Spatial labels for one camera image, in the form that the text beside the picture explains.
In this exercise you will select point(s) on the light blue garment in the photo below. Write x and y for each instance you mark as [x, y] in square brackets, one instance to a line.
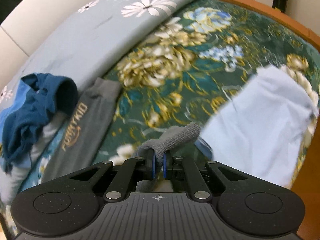
[34, 106]

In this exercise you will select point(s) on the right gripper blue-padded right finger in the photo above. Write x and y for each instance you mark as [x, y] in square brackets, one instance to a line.
[185, 170]

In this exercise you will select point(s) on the grey sweatshirt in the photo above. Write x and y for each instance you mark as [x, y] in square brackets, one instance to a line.
[88, 125]

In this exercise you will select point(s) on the grey floral folded duvet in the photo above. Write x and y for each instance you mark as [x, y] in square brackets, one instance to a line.
[83, 48]

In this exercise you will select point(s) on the dark blue fleece garment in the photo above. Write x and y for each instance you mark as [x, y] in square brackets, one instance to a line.
[67, 98]

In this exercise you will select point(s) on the orange wooden bed frame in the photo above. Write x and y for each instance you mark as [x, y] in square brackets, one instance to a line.
[253, 206]

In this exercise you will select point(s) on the teal floral bed blanket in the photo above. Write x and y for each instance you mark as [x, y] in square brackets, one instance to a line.
[194, 63]

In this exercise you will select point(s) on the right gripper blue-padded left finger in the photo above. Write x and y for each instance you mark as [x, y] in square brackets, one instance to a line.
[129, 174]

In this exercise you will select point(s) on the white folded garment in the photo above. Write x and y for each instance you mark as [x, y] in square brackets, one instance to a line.
[262, 130]

